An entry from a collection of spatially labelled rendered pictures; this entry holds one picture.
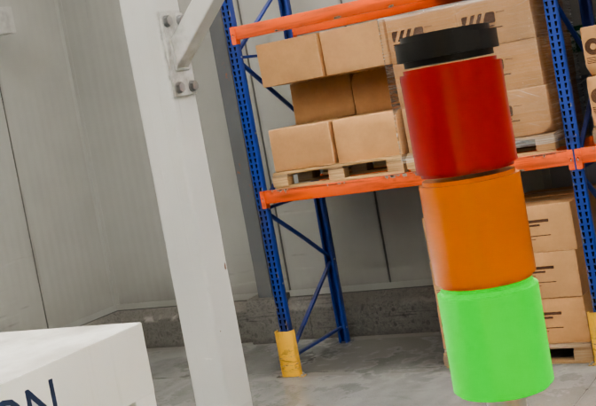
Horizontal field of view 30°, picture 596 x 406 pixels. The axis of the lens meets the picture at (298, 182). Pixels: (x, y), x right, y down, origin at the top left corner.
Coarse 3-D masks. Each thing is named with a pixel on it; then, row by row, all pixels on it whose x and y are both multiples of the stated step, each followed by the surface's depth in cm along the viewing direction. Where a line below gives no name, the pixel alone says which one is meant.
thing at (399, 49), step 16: (432, 32) 52; (448, 32) 52; (464, 32) 52; (480, 32) 52; (496, 32) 53; (400, 48) 53; (416, 48) 52; (432, 48) 52; (448, 48) 52; (464, 48) 52; (480, 48) 52; (400, 64) 55; (416, 64) 53; (432, 64) 53; (512, 400) 54
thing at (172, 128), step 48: (144, 0) 303; (144, 48) 305; (144, 96) 308; (192, 96) 312; (192, 144) 309; (192, 192) 306; (192, 240) 307; (192, 288) 310; (192, 336) 312; (192, 384) 315; (240, 384) 316
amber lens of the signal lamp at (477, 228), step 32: (448, 192) 52; (480, 192) 52; (512, 192) 53; (448, 224) 53; (480, 224) 52; (512, 224) 53; (448, 256) 53; (480, 256) 52; (512, 256) 53; (448, 288) 54; (480, 288) 53
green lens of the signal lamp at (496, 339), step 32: (512, 288) 53; (448, 320) 54; (480, 320) 53; (512, 320) 53; (544, 320) 54; (448, 352) 55; (480, 352) 53; (512, 352) 53; (544, 352) 54; (480, 384) 53; (512, 384) 53; (544, 384) 53
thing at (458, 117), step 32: (448, 64) 52; (480, 64) 52; (416, 96) 53; (448, 96) 52; (480, 96) 52; (416, 128) 53; (448, 128) 52; (480, 128) 52; (512, 128) 54; (416, 160) 54; (448, 160) 52; (480, 160) 52; (512, 160) 53
